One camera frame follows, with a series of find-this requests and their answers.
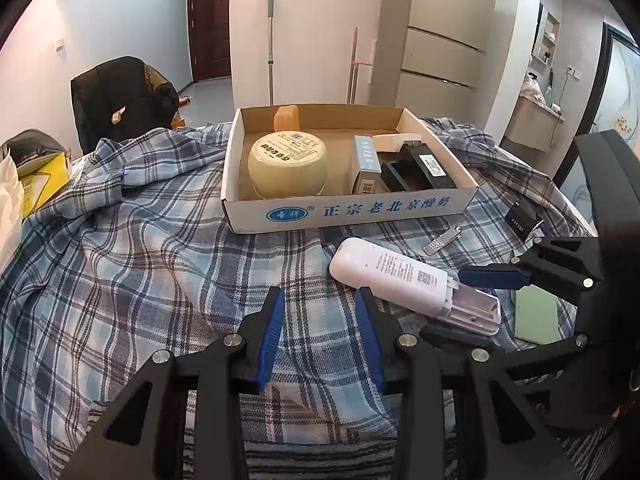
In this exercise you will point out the patterned glass door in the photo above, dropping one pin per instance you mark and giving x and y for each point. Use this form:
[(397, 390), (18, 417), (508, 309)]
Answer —
[(615, 110)]

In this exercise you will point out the white plastic bag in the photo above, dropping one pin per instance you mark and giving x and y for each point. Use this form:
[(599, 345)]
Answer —
[(10, 210)]

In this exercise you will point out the black box white label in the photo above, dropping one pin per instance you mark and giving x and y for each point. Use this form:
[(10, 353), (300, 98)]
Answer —
[(435, 165)]

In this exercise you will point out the pink cloth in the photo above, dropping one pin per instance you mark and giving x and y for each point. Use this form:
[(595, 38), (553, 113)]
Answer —
[(532, 90)]

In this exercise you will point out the silver nail clipper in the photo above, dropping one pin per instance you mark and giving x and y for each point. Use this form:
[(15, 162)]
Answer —
[(442, 242)]

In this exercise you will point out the small cardboard floor box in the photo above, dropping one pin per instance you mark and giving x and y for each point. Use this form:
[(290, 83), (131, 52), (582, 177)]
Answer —
[(177, 121)]

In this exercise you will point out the brown door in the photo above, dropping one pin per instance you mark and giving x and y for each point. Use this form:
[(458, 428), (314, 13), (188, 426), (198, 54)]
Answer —
[(210, 25)]

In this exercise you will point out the wooden chair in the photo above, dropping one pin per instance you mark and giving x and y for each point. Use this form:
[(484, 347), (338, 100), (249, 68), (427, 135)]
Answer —
[(157, 77)]

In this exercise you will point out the grey blue small box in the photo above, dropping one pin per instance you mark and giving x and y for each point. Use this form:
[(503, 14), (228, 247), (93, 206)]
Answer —
[(366, 165)]

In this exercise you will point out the blue plaid shirt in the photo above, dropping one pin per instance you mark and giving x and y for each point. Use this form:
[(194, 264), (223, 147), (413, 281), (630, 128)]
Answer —
[(150, 260)]

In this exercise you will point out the chair with black jacket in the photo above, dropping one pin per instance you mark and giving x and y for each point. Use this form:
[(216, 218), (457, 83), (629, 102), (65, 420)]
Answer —
[(115, 105)]

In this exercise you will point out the orange block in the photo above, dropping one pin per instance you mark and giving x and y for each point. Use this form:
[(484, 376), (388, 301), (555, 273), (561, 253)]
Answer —
[(286, 117)]

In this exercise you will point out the beige sink cabinet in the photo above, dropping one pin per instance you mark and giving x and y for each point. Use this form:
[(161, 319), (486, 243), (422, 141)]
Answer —
[(530, 125)]

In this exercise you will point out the round cream tin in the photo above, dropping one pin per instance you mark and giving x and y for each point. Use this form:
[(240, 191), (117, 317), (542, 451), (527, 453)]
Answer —
[(287, 165)]

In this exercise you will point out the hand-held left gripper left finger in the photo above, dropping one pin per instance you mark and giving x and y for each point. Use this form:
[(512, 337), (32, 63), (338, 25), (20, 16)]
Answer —
[(270, 332)]

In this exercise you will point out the white wall outlet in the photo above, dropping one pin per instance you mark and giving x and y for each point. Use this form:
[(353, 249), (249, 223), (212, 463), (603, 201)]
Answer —
[(573, 71)]

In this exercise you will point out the beige refrigerator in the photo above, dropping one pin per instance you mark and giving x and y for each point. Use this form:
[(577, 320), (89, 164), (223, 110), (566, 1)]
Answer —
[(445, 35)]

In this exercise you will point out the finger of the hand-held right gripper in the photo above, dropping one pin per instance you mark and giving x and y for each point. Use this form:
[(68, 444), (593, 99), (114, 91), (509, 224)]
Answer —
[(495, 277), (460, 338)]

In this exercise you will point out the white small box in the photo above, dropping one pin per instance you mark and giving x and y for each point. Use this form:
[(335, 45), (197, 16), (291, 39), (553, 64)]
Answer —
[(390, 142)]

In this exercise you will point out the white remote control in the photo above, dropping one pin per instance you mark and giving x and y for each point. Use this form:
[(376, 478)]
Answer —
[(385, 270)]

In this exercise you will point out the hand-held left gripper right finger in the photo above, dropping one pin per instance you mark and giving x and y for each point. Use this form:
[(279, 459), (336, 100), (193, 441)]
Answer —
[(370, 342)]

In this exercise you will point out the wall niche shelf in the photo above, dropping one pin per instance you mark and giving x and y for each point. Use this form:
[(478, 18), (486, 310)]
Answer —
[(547, 40)]

